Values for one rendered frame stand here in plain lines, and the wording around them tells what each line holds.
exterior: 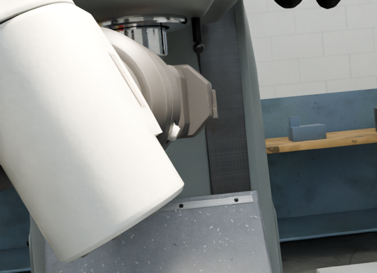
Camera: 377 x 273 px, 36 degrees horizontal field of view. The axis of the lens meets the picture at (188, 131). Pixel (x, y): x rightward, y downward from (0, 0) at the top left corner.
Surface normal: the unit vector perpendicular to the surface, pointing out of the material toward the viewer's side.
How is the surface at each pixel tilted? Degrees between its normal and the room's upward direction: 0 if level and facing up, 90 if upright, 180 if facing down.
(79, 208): 90
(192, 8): 164
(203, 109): 89
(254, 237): 63
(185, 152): 90
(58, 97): 79
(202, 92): 89
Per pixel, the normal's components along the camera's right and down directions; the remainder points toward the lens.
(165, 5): 0.17, 0.98
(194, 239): 0.04, -0.41
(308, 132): 0.00, 0.05
